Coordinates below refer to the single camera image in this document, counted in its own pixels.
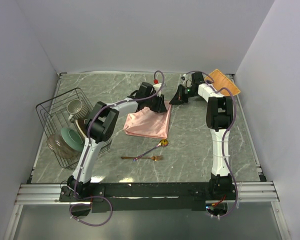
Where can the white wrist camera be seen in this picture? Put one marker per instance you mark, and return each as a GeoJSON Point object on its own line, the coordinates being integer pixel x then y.
{"type": "Point", "coordinates": [158, 86]}
{"type": "Point", "coordinates": [187, 83]}

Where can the gold spoon with purple handle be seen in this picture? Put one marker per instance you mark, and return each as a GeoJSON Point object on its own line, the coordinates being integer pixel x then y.
{"type": "Point", "coordinates": [162, 143]}

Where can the aluminium rail frame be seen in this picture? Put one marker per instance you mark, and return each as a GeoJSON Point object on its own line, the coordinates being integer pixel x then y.
{"type": "Point", "coordinates": [49, 194]}

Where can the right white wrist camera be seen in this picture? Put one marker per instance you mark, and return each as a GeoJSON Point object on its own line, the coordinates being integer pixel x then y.
{"type": "Point", "coordinates": [187, 83]}

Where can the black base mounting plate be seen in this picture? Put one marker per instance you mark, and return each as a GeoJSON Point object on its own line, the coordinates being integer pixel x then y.
{"type": "Point", "coordinates": [138, 196]}

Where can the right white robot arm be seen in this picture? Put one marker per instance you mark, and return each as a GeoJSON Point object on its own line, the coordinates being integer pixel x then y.
{"type": "Point", "coordinates": [215, 89]}

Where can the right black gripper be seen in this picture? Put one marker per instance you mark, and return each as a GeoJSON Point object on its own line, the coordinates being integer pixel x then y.
{"type": "Point", "coordinates": [179, 98]}

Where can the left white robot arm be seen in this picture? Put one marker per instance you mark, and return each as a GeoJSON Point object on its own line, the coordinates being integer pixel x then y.
{"type": "Point", "coordinates": [100, 126]}

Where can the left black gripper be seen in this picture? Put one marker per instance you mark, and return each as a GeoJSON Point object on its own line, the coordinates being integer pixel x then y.
{"type": "Point", "coordinates": [160, 106]}

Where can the teal green bowl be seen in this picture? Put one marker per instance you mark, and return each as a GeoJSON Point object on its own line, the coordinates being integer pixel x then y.
{"type": "Point", "coordinates": [72, 139]}

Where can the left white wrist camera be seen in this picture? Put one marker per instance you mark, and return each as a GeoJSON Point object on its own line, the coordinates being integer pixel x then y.
{"type": "Point", "coordinates": [158, 86]}

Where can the pink satin napkin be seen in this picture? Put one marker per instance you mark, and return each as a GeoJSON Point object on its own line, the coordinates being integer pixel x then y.
{"type": "Point", "coordinates": [148, 124]}

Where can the grey striped mug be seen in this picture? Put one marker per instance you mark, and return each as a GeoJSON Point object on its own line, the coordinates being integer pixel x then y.
{"type": "Point", "coordinates": [77, 109]}

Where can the rose gold fork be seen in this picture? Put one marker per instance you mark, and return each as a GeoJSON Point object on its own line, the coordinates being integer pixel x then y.
{"type": "Point", "coordinates": [153, 158]}

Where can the clear glass bowl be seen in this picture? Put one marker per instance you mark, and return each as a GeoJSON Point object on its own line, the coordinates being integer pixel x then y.
{"type": "Point", "coordinates": [57, 145]}

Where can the black wire dish rack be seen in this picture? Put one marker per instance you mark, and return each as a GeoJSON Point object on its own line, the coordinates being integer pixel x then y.
{"type": "Point", "coordinates": [53, 116]}

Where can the brown ceramic plate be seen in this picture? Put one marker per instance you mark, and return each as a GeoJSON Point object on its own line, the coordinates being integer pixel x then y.
{"type": "Point", "coordinates": [81, 127]}

